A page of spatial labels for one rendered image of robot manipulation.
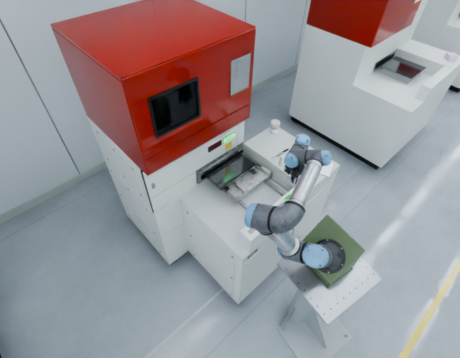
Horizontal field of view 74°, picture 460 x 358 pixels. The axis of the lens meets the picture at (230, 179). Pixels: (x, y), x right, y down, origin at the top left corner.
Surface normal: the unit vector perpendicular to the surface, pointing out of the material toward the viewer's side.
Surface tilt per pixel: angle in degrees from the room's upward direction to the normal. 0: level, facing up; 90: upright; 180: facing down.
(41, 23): 90
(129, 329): 0
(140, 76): 90
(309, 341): 0
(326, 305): 0
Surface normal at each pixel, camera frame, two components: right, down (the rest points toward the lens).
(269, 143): 0.01, -0.67
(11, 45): 0.68, 0.55
